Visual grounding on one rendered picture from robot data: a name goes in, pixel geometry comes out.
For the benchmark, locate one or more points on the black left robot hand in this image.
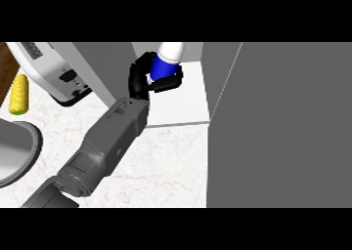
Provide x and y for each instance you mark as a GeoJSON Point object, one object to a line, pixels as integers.
{"type": "Point", "coordinates": [136, 81]}

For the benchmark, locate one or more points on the blue label water bottle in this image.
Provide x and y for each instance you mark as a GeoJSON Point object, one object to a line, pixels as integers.
{"type": "Point", "coordinates": [162, 67]}

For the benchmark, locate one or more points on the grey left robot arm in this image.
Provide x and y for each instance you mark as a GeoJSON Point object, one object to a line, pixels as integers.
{"type": "Point", "coordinates": [111, 133]}

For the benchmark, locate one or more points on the white cabinet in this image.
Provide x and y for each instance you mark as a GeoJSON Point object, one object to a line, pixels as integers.
{"type": "Point", "coordinates": [179, 107]}

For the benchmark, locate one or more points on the dark grey cabinet door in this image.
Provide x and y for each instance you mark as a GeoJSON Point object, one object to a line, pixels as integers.
{"type": "Point", "coordinates": [288, 130]}

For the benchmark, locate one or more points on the white toaster appliance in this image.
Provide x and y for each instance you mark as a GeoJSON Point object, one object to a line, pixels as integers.
{"type": "Point", "coordinates": [45, 70]}

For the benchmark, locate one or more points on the yellow corn cob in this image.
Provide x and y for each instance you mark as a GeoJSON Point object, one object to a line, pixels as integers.
{"type": "Point", "coordinates": [19, 94]}

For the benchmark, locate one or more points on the grey metal pot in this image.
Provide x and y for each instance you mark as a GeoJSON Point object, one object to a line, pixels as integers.
{"type": "Point", "coordinates": [10, 149]}

